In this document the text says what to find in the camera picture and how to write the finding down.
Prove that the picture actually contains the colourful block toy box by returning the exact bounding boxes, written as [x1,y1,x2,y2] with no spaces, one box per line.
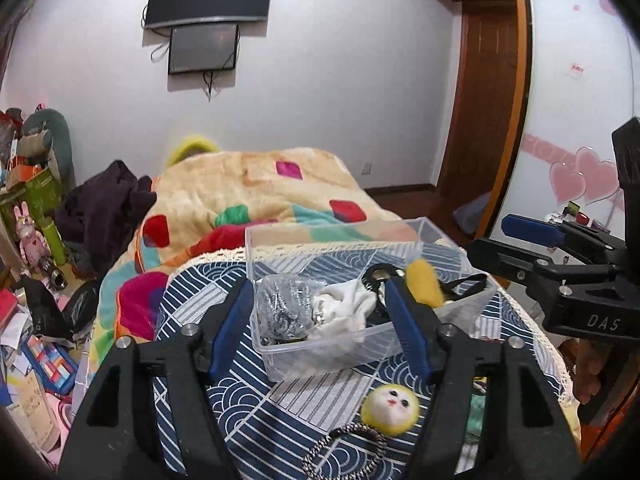
[22,335,79,397]

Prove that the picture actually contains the black white braided cord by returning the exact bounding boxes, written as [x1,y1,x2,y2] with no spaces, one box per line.
[302,422,389,480]

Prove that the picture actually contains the yellow plush cushion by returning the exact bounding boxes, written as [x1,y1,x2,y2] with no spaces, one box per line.
[166,134,223,167]

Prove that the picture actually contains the yellow plush face ball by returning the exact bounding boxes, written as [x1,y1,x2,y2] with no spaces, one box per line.
[361,384,420,434]

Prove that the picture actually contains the pink bunny toy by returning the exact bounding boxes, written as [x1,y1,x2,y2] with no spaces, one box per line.
[14,201,52,267]

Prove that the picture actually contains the green cardboard box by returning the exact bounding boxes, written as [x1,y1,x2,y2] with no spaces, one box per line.
[0,167,64,232]

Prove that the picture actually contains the blue wave patterned tablecloth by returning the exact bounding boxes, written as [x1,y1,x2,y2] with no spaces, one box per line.
[152,245,574,480]

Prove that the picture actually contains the grey plush cushion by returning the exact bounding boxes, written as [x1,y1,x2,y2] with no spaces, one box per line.
[22,109,77,192]

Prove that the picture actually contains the hanging black cables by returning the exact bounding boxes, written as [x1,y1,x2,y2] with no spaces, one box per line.
[201,70,224,104]

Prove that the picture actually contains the person's right hand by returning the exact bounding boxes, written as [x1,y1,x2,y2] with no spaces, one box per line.
[572,337,609,407]

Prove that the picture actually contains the colourful checked fleece blanket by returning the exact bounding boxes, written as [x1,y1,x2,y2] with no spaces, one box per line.
[87,146,422,413]

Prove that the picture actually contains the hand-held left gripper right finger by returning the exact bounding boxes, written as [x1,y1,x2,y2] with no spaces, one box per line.
[384,277,586,480]

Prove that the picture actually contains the black strap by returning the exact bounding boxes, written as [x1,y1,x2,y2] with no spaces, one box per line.
[439,272,489,307]

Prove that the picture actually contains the black strap item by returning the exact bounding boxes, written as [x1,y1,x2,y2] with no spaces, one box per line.
[361,262,402,322]

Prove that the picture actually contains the white wardrobe sliding door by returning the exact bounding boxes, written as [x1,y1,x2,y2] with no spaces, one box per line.
[487,0,640,266]

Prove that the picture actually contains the black plastic bag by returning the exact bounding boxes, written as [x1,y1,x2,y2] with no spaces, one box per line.
[22,275,102,342]

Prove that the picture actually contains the yellow plush roll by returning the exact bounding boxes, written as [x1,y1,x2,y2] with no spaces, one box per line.
[404,257,447,309]

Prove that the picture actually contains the silver mesh scrubber bag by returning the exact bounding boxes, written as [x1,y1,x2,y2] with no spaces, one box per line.
[254,274,327,347]

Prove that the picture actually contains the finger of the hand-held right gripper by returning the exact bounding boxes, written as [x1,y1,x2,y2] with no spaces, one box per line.
[466,238,621,296]
[501,214,628,267]

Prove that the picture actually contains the clear plastic storage box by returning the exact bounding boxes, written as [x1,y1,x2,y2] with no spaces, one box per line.
[244,216,501,383]

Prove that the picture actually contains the small wall mounted monitor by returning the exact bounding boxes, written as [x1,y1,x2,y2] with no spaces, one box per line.
[167,22,240,76]

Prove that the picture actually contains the dark purple clothes pile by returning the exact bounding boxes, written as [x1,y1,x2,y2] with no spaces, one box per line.
[55,160,159,282]

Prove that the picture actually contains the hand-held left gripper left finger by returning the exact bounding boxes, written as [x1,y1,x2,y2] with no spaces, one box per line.
[57,277,256,480]

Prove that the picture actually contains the pink heart stickers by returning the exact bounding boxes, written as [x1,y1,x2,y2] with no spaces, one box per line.
[549,146,622,206]

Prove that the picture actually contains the green bottle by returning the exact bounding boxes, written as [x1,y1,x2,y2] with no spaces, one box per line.
[41,217,69,266]

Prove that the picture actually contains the white soft cloth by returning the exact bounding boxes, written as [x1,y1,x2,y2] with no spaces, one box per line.
[306,280,379,335]

